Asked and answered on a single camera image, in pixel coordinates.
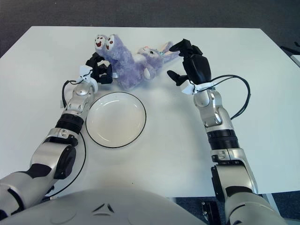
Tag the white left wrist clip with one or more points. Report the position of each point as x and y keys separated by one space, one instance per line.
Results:
x=84 y=70

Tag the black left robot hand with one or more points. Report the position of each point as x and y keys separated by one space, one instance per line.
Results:
x=103 y=72

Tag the black device under table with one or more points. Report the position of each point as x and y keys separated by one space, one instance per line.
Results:
x=211 y=211

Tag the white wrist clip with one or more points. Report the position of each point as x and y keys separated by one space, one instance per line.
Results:
x=188 y=89
x=84 y=70

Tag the silver robot torso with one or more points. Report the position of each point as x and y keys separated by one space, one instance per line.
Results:
x=117 y=208

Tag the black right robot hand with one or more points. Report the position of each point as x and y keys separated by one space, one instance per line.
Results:
x=197 y=65

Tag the purple plush bunny doll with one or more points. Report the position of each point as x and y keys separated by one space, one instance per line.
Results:
x=126 y=65

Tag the grey metal table leg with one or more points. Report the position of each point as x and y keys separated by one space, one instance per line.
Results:
x=273 y=204

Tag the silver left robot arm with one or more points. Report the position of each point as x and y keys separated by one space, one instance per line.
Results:
x=78 y=100

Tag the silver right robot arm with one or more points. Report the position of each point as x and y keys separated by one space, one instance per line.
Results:
x=213 y=107

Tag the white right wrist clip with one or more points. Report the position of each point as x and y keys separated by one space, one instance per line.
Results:
x=188 y=89

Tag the white plate with black rim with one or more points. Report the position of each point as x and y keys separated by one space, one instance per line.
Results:
x=116 y=120

